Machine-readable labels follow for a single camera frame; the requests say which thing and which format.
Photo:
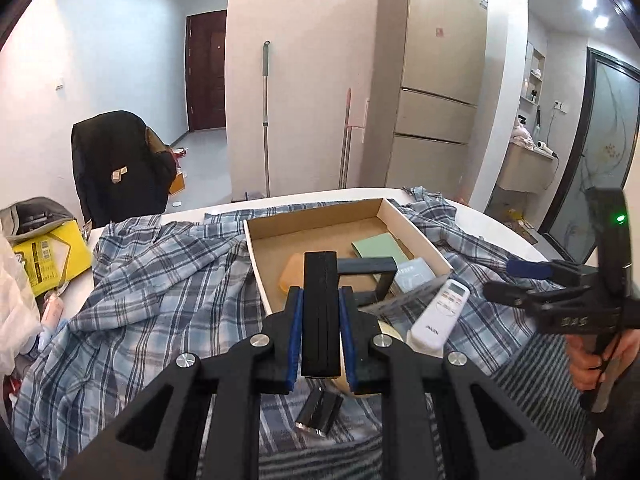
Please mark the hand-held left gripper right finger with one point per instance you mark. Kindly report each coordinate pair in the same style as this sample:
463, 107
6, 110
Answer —
347, 340

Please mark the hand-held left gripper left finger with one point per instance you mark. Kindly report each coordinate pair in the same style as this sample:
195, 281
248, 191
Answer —
296, 340

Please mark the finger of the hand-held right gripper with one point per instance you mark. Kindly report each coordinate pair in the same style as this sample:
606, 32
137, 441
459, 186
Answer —
510, 292
530, 267

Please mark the black rectangular box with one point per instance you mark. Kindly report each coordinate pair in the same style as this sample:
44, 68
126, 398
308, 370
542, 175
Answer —
322, 310

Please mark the white remote control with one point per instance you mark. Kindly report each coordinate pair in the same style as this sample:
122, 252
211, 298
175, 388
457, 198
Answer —
440, 315

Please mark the black square frame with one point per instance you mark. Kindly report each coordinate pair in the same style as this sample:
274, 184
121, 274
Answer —
365, 265

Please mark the green card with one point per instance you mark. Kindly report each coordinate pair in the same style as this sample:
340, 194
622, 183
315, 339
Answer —
377, 247

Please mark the cardboard box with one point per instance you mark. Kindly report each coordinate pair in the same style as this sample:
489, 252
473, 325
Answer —
310, 235

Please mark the person's right forearm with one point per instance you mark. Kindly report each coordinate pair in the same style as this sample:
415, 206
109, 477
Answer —
620, 425

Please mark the person's right hand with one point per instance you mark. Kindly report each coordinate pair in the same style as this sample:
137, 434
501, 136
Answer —
582, 365

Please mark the patterned floor mat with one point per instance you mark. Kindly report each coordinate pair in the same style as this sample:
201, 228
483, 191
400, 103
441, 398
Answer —
520, 225

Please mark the grey striped cloth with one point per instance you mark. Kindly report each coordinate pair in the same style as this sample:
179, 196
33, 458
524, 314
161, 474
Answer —
540, 385

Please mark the beige vanity cabinet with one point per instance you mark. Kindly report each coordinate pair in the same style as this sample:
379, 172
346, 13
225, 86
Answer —
522, 170

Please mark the white hair dryer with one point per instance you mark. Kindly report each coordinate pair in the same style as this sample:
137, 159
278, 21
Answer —
544, 148

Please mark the blue plaid shirt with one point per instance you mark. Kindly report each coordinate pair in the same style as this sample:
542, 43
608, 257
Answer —
175, 310

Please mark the pink cloth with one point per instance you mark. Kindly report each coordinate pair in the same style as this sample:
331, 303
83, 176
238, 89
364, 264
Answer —
522, 136

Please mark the orange box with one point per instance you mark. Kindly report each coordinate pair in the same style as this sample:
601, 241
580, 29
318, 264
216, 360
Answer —
178, 183

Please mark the beige refrigerator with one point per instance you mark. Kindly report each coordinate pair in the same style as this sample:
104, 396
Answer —
430, 85

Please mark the red floor item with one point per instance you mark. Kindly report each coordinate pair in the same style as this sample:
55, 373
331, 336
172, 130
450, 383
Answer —
177, 153

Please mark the brown chair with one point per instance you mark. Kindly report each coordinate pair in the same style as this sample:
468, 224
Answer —
155, 142

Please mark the pink tube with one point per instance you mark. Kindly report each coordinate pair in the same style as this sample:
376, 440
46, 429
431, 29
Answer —
50, 312

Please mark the recessed ceiling light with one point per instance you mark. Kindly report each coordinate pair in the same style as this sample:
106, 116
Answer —
601, 21
589, 2

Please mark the yellow bag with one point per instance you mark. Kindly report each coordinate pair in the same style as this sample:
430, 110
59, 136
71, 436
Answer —
50, 255

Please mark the black jacket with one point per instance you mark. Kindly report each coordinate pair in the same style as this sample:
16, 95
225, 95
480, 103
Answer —
115, 150

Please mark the white plastic bag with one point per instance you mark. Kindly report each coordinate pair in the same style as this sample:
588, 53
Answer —
15, 310

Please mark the dark brown door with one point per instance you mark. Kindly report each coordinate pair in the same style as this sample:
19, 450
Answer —
207, 70

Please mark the grey bag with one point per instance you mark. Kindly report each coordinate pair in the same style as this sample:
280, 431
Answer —
35, 215

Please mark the wall niche shelf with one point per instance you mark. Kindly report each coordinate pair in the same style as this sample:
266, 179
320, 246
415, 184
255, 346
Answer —
534, 70

